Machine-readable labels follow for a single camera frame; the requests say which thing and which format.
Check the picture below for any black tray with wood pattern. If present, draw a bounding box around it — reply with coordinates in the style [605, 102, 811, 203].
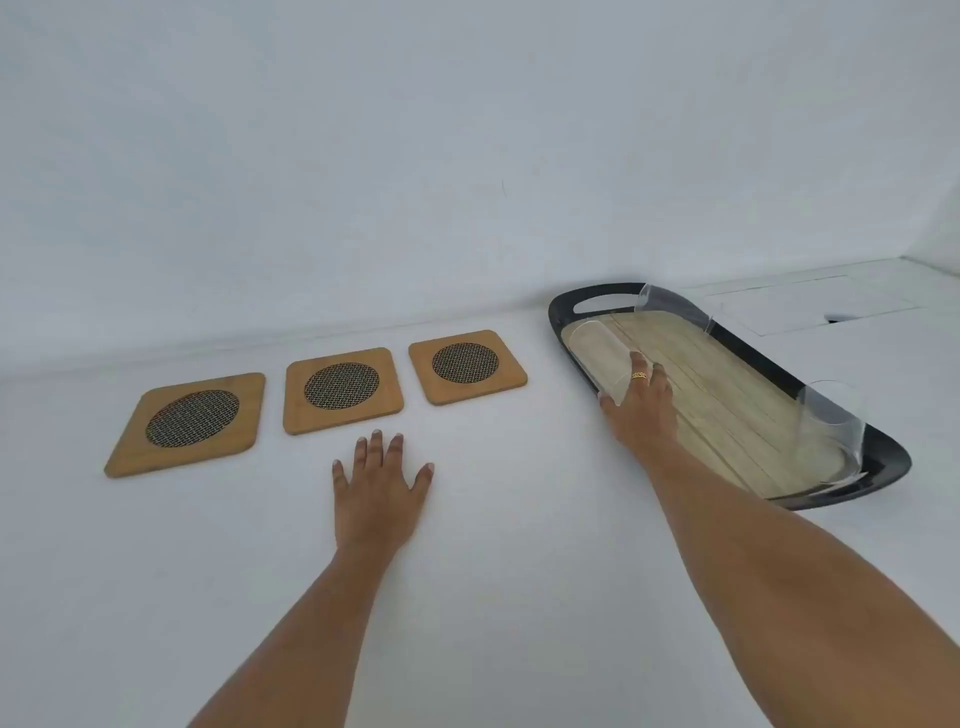
[546, 281, 914, 513]

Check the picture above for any person's right forearm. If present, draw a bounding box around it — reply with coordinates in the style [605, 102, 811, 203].
[636, 448, 960, 728]

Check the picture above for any clear drinking glass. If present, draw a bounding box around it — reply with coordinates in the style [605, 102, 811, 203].
[562, 318, 641, 408]
[634, 282, 713, 340]
[793, 379, 869, 483]

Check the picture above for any person's left hand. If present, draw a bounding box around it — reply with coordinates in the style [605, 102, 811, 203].
[331, 429, 435, 558]

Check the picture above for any square wooden mesh coaster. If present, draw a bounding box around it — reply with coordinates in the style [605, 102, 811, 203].
[282, 347, 405, 437]
[408, 329, 529, 408]
[103, 372, 267, 480]

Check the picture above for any person's left forearm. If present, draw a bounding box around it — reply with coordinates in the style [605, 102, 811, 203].
[187, 543, 395, 728]

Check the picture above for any person's right hand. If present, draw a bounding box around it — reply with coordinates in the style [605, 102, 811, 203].
[597, 351, 681, 471]

